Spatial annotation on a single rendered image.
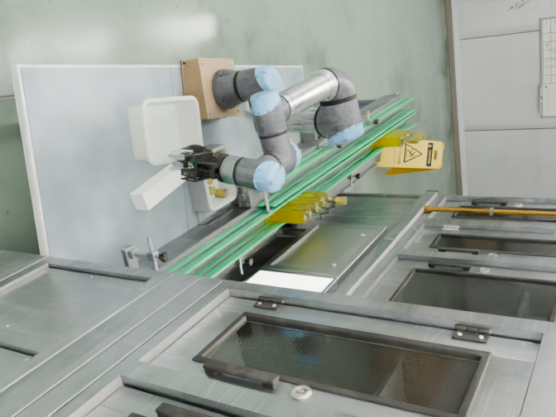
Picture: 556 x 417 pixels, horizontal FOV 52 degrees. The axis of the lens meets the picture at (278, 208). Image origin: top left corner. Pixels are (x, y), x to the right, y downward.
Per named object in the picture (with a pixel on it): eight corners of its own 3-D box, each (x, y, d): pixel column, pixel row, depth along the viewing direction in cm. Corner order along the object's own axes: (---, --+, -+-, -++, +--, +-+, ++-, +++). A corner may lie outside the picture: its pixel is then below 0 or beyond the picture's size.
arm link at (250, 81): (249, 66, 217) (280, 59, 210) (258, 101, 221) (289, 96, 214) (232, 73, 207) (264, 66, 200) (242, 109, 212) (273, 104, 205)
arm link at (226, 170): (250, 155, 147) (249, 185, 150) (235, 152, 149) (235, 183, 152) (232, 159, 141) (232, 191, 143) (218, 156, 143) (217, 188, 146)
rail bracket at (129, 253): (117, 285, 186) (169, 293, 174) (103, 237, 180) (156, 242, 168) (127, 278, 190) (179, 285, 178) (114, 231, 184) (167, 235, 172)
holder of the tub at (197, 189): (196, 224, 223) (212, 225, 219) (181, 156, 215) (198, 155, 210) (222, 208, 237) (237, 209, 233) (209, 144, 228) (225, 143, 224)
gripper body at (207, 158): (178, 150, 148) (215, 157, 142) (199, 146, 155) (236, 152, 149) (179, 179, 150) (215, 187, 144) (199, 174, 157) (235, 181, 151)
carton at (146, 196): (129, 194, 193) (142, 194, 190) (172, 161, 211) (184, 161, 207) (136, 209, 196) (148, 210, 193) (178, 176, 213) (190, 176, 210)
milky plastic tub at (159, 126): (117, 101, 151) (141, 98, 146) (174, 97, 169) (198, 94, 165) (127, 167, 154) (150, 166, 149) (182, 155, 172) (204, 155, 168)
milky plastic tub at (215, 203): (194, 212, 221) (212, 213, 217) (182, 155, 214) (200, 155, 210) (221, 196, 235) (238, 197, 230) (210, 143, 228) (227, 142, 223)
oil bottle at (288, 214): (265, 222, 240) (309, 225, 229) (262, 209, 238) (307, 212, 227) (271, 217, 245) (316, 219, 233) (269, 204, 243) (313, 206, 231)
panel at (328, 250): (189, 333, 187) (278, 351, 169) (188, 325, 186) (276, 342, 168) (316, 227, 258) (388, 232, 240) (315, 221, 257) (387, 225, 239)
